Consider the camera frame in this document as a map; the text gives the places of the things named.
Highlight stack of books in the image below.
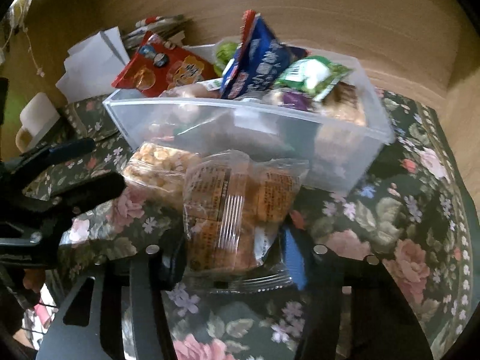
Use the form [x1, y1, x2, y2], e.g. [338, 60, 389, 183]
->
[121, 15, 189, 50]

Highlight blue white snack bag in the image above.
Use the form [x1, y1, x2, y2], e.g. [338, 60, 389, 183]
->
[220, 10, 308, 99]

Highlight beige barcode cake pack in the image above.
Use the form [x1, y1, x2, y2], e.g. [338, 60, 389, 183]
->
[319, 81, 367, 127]

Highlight green wrapped snack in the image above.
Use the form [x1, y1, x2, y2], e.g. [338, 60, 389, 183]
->
[273, 55, 353, 102]

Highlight clear plastic storage bin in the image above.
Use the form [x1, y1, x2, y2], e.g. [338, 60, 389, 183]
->
[103, 48, 395, 193]

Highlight popcorn crisp clear pack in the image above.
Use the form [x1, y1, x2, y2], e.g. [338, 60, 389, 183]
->
[123, 142, 201, 211]

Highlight beige wooden mug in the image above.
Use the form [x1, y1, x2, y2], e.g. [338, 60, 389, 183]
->
[16, 93, 60, 153]

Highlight white paper sheets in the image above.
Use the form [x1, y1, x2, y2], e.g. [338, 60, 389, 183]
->
[55, 27, 130, 103]

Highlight floral dark tablecloth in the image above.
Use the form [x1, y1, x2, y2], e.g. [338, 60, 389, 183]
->
[41, 91, 479, 359]

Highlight purple label pastry pack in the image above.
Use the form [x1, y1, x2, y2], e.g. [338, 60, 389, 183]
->
[262, 88, 314, 112]

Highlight orange biscuit clear pack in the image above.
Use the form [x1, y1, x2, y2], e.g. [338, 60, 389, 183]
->
[183, 150, 310, 293]

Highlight red snack bag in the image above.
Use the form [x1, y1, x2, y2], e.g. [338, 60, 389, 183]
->
[112, 32, 217, 98]

